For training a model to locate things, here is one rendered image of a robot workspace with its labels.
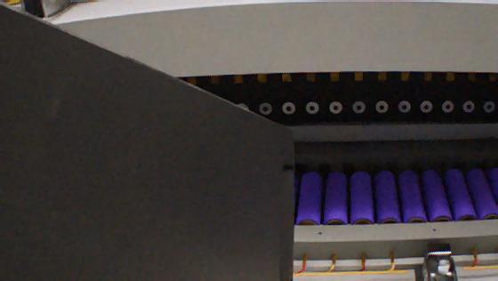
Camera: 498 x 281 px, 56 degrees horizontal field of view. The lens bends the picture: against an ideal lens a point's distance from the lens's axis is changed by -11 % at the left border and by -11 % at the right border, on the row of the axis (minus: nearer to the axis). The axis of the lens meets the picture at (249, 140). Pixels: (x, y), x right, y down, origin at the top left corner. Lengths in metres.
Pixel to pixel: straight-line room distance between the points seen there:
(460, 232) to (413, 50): 0.14
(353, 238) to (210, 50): 0.16
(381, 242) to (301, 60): 0.14
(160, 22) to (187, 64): 0.03
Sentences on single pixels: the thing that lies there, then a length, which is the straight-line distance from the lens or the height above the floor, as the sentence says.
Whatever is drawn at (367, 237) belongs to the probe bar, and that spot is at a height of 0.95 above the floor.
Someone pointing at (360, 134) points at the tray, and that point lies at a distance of 0.47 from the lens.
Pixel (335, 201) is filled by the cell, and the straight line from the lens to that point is 0.40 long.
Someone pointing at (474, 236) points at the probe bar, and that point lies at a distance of 0.37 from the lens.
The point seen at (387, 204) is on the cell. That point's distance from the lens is 0.40.
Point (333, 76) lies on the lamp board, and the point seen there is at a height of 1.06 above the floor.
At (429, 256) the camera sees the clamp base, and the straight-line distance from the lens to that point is 0.35.
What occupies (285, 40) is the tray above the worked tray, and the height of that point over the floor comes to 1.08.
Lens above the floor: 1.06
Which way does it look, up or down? 8 degrees down
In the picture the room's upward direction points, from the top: 2 degrees counter-clockwise
